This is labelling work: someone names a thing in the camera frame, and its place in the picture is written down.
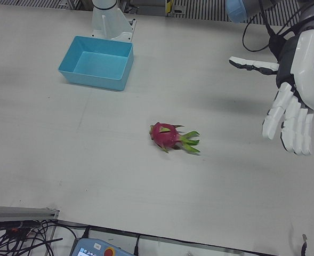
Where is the grey teach pendant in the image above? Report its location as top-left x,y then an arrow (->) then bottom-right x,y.
69,237 -> 136,256

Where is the black power strip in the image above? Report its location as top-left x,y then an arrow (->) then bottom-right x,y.
0,219 -> 42,234

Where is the black floor cable bundle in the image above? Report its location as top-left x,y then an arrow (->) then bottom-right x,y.
0,221 -> 91,256

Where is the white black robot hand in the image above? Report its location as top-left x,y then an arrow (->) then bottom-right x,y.
228,25 -> 314,156

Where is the pink dragon fruit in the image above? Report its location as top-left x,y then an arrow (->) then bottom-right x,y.
149,122 -> 202,154

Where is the light blue plastic bin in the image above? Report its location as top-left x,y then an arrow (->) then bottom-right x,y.
58,35 -> 134,92

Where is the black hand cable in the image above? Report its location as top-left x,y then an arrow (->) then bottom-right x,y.
241,0 -> 302,53

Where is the horizontal aluminium profile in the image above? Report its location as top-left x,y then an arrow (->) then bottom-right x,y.
0,205 -> 60,223

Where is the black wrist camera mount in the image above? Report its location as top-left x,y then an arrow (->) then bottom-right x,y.
268,34 -> 288,58

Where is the black plug cable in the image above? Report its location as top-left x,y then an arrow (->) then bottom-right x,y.
133,234 -> 141,256

